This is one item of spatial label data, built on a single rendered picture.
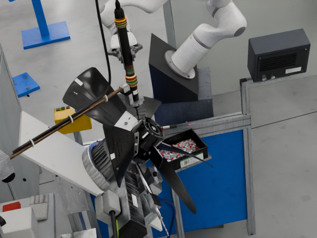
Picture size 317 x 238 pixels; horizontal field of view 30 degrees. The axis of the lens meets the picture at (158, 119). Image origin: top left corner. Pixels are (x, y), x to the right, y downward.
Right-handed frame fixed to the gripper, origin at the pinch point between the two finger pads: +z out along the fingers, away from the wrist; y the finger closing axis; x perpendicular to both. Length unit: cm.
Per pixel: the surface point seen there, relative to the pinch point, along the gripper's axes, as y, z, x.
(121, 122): 6.9, 6.9, -24.4
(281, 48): -70, -29, -28
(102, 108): 13.0, 4.4, -18.1
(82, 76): 18.3, -5.7, -8.0
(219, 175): -38, -36, -101
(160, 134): -7.3, 9.6, -31.8
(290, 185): -87, -67, -150
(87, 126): 23, -31, -50
